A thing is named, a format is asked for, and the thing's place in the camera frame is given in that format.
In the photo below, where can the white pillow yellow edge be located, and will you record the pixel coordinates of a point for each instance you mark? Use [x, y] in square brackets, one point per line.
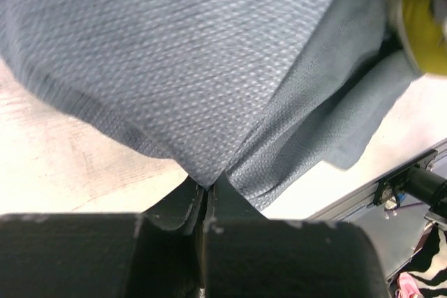
[421, 28]

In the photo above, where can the front aluminium rail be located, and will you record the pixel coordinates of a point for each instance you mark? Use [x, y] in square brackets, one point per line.
[365, 197]

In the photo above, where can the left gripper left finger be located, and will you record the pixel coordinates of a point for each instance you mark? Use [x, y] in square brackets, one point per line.
[147, 254]

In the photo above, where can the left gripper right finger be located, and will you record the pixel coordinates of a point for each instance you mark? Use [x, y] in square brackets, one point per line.
[249, 255]

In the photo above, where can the blue-grey pillowcase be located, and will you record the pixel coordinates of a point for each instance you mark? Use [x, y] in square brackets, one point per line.
[260, 90]

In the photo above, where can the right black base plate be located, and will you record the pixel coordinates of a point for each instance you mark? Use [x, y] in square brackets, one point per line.
[391, 186]

